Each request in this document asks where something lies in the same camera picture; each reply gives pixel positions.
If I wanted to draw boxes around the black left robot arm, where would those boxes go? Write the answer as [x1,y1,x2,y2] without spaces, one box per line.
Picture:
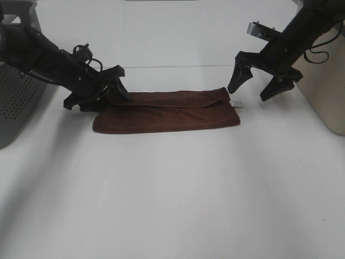
[1,24,131,112]

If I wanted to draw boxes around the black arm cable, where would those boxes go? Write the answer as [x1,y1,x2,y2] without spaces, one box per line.
[303,21,342,65]
[60,43,105,72]

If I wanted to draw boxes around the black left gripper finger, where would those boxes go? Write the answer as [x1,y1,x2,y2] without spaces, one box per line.
[114,79,130,101]
[80,97,108,112]

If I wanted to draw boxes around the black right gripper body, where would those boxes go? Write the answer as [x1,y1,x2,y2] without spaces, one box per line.
[235,42,303,82]

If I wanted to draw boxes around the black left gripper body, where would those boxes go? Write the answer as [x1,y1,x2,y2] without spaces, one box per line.
[63,65,125,110]

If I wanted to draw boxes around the beige plastic basket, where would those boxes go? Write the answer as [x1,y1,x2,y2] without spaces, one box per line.
[294,33,344,135]

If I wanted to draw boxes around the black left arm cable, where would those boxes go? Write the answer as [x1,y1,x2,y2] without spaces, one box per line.
[60,43,105,72]

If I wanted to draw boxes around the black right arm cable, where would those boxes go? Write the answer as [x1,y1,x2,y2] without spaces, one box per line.
[303,21,342,65]

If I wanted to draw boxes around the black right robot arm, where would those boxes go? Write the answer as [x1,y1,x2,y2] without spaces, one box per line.
[227,1,344,101]

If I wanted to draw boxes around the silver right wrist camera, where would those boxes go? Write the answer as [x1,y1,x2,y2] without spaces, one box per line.
[247,22,281,42]

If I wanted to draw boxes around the brown towel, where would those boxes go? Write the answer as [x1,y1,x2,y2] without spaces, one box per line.
[92,88,240,134]

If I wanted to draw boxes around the grey perforated plastic basket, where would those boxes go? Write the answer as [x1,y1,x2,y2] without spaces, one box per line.
[1,1,47,148]

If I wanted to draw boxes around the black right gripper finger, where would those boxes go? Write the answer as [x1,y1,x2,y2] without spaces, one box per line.
[260,77,294,101]
[227,64,253,94]

